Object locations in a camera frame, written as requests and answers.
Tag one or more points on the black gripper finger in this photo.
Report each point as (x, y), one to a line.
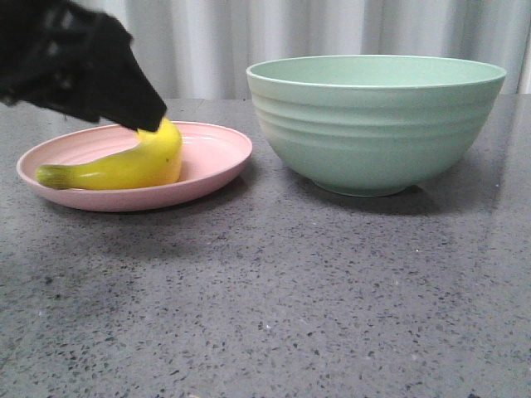
(104, 80)

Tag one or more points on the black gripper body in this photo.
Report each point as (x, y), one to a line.
(48, 56)

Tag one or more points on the yellow banana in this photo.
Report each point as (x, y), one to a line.
(156, 160)

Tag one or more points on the pink plate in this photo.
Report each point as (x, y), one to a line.
(212, 156)

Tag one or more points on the green ribbed bowl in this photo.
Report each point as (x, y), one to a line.
(372, 125)

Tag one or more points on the white pleated curtain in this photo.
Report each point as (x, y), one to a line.
(201, 49)

